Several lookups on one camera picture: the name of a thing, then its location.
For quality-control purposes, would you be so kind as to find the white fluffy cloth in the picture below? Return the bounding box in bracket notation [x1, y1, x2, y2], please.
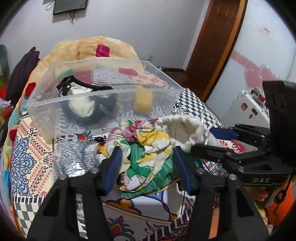
[154, 115, 208, 153]

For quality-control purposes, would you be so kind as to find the floral green yellow cloth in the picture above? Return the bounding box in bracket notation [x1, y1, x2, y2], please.
[98, 119, 204, 200]

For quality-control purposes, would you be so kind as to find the yellow green sponge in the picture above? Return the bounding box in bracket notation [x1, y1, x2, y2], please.
[133, 91, 154, 114]

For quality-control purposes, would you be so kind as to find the white black-trimmed fabric pouch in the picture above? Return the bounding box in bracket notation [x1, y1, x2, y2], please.
[56, 75, 117, 125]

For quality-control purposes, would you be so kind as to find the clear plastic storage box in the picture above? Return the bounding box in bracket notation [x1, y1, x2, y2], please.
[26, 57, 183, 141]

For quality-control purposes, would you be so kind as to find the person's right hand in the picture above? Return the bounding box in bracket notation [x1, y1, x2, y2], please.
[250, 187, 268, 202]

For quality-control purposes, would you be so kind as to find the white small fridge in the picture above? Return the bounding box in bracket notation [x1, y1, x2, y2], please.
[221, 89, 270, 128]

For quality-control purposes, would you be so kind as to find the patterned patchwork bed cover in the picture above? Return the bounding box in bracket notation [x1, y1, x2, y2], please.
[10, 69, 255, 241]

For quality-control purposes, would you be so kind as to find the white wardrobe sliding door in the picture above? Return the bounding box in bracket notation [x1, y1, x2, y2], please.
[206, 1, 295, 118]

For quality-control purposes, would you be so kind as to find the brown wooden door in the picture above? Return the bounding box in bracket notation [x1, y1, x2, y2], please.
[186, 0, 240, 101]

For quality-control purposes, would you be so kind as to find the red cushion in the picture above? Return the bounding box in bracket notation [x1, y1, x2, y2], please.
[0, 86, 7, 100]

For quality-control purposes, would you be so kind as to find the dark purple jacket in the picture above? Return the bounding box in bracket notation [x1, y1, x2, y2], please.
[6, 47, 40, 105]

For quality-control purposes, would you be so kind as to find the grey plush toy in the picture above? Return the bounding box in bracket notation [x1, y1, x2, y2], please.
[0, 45, 10, 77]

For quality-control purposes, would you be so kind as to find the yellow green plush item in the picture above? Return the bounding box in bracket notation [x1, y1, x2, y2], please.
[54, 41, 70, 50]

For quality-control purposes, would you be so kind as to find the beige patchwork fleece blanket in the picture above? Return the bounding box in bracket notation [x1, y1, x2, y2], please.
[1, 36, 139, 207]

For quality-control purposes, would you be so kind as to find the wall power socket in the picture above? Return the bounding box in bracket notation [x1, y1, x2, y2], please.
[147, 55, 153, 61]

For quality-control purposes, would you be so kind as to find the small wall monitor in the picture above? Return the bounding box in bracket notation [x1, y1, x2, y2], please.
[53, 0, 88, 15]

